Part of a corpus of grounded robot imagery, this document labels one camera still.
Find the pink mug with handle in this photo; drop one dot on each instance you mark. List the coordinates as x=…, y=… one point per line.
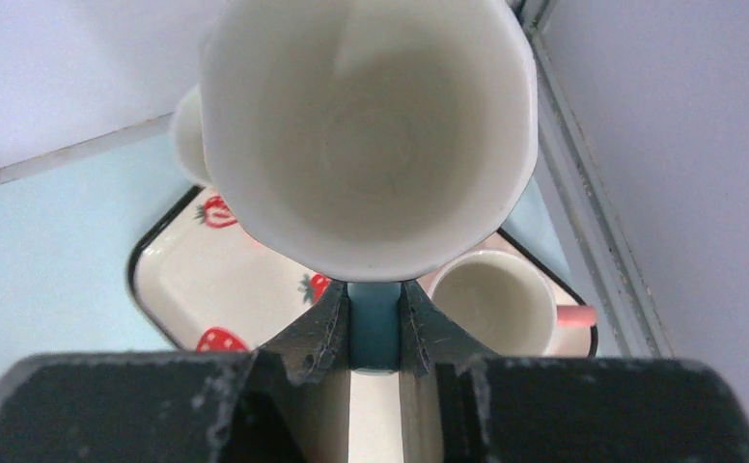
x=505, y=302

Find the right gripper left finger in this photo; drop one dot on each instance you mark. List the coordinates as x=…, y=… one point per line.
x=285, y=401

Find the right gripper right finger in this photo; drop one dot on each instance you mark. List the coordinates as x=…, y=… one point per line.
x=462, y=402

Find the blue mug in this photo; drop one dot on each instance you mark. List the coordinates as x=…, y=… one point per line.
x=370, y=141

